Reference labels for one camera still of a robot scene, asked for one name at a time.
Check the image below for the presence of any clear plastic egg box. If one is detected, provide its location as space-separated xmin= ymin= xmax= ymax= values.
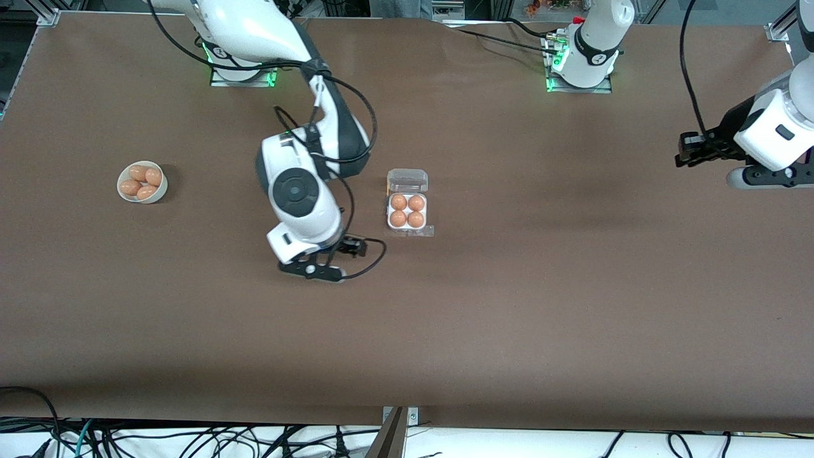
xmin=385 ymin=168 xmax=436 ymax=239

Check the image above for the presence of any white round bowl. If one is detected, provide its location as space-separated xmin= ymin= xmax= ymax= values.
xmin=116 ymin=160 xmax=169 ymax=205

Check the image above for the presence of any grey fabric background object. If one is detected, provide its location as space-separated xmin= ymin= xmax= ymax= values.
xmin=369 ymin=0 xmax=433 ymax=20

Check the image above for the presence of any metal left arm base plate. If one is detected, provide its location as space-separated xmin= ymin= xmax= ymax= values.
xmin=545 ymin=32 xmax=613 ymax=94

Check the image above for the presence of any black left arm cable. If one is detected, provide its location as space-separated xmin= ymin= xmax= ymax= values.
xmin=679 ymin=0 xmax=710 ymax=134

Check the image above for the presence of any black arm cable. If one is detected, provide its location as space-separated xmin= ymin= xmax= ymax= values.
xmin=679 ymin=0 xmax=710 ymax=134
xmin=145 ymin=0 xmax=389 ymax=282

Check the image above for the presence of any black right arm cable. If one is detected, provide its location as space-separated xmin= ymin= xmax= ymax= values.
xmin=145 ymin=0 xmax=389 ymax=282

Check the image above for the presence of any aluminium profile post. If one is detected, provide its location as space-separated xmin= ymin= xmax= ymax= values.
xmin=25 ymin=0 xmax=62 ymax=27
xmin=765 ymin=0 xmax=797 ymax=43

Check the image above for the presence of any dark camera stand beam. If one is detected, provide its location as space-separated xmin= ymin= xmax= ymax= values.
xmin=364 ymin=407 xmax=408 ymax=458

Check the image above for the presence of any black cable on table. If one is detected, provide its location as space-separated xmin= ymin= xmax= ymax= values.
xmin=455 ymin=27 xmax=560 ymax=55
xmin=506 ymin=17 xmax=560 ymax=40

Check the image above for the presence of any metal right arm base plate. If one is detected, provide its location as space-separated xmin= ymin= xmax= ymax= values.
xmin=210 ymin=60 xmax=278 ymax=88

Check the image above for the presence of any teal cable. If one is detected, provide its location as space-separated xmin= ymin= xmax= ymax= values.
xmin=71 ymin=419 xmax=96 ymax=458

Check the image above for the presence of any black looped cable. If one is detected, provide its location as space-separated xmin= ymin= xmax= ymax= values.
xmin=0 ymin=385 xmax=62 ymax=458

